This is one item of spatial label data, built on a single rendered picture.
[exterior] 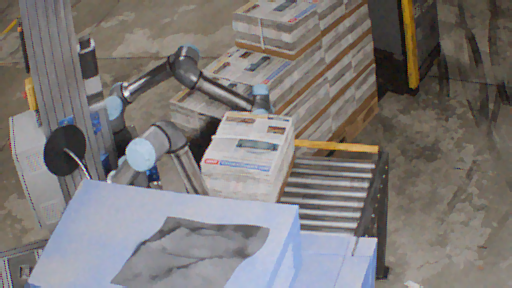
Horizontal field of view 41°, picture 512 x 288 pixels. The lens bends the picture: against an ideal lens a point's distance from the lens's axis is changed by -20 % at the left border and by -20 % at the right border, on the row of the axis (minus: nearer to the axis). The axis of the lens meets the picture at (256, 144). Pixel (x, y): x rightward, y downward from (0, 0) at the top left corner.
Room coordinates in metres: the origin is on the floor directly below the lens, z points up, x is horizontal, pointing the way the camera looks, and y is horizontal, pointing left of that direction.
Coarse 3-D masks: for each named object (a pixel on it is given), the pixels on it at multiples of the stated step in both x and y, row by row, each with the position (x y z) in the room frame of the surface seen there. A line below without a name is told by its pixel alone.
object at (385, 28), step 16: (368, 0) 4.75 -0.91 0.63; (384, 0) 4.66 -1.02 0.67; (416, 0) 4.58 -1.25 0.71; (432, 0) 4.83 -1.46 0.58; (384, 16) 4.67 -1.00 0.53; (400, 16) 4.58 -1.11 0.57; (416, 16) 4.55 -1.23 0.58; (432, 16) 4.80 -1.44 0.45; (384, 32) 4.68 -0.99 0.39; (400, 32) 4.59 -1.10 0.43; (416, 32) 4.53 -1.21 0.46; (432, 32) 4.78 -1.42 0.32; (384, 48) 4.69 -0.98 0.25; (400, 48) 4.60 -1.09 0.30; (416, 48) 4.52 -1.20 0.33; (432, 48) 4.77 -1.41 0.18; (432, 64) 4.75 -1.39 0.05
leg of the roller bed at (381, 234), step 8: (384, 192) 2.78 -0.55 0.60; (384, 200) 2.78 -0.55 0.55; (384, 208) 2.78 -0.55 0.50; (384, 216) 2.78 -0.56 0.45; (384, 224) 2.78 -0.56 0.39; (376, 232) 2.80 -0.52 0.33; (384, 232) 2.78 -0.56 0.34; (384, 240) 2.78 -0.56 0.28; (384, 248) 2.78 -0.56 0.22; (384, 256) 2.80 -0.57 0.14; (376, 264) 2.79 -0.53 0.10; (376, 272) 2.79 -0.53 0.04
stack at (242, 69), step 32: (224, 64) 3.72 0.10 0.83; (256, 64) 3.67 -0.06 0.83; (288, 64) 3.62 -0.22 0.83; (320, 64) 3.83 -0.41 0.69; (192, 96) 3.45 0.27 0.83; (288, 96) 3.57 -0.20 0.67; (320, 96) 3.78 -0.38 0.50; (352, 96) 4.05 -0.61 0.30; (192, 128) 3.35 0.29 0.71; (320, 128) 3.77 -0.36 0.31; (352, 128) 4.03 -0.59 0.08
